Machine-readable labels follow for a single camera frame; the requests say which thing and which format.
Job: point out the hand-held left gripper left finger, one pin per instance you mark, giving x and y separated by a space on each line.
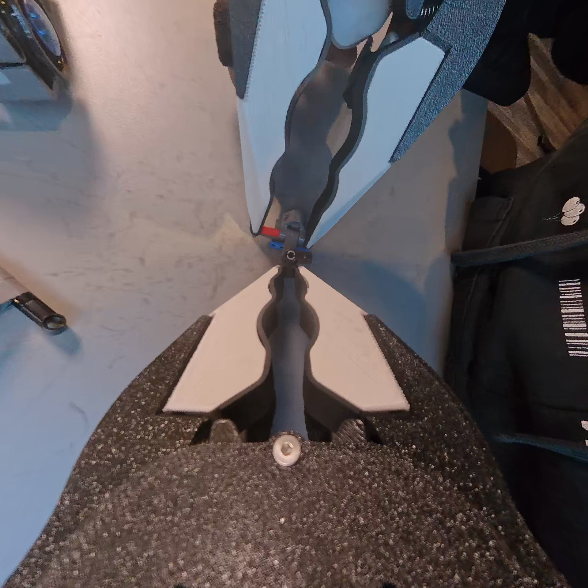
220 363

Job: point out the black connector with blue pins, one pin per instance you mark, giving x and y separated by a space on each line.
290 257

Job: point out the grey angular connector piece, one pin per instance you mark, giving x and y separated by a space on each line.
282 226

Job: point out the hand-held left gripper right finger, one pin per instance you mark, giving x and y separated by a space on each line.
353 363

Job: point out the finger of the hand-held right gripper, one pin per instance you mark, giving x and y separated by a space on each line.
271 92
395 101

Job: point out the grey twin engine toy assembly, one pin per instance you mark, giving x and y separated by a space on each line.
36 36

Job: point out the red toy pin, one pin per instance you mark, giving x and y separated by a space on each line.
268 230

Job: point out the person's right forearm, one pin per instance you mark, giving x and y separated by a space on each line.
528 46

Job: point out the grey beam with black axle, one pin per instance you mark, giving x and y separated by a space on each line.
39 310

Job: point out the grey desk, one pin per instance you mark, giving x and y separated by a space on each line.
138 183

